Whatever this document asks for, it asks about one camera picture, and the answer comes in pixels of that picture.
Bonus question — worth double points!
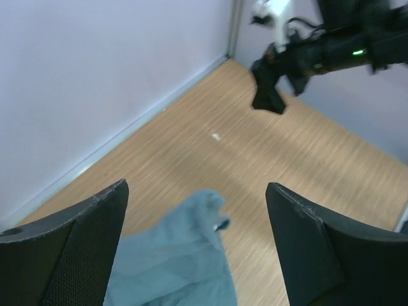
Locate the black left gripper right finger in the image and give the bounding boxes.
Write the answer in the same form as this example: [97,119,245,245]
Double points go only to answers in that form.
[266,182,407,305]

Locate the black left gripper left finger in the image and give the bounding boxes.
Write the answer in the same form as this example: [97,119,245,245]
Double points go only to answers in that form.
[1,179,128,305]

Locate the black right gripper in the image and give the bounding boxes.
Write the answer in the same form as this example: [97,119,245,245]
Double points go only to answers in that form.
[251,31,328,114]

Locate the blue-grey t shirt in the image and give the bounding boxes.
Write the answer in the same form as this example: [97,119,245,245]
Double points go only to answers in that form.
[103,189,238,305]

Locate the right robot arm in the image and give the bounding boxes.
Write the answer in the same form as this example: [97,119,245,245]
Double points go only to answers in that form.
[251,1,407,115]

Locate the white paper scrap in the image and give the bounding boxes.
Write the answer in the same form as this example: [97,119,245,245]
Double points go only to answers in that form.
[212,133,221,141]

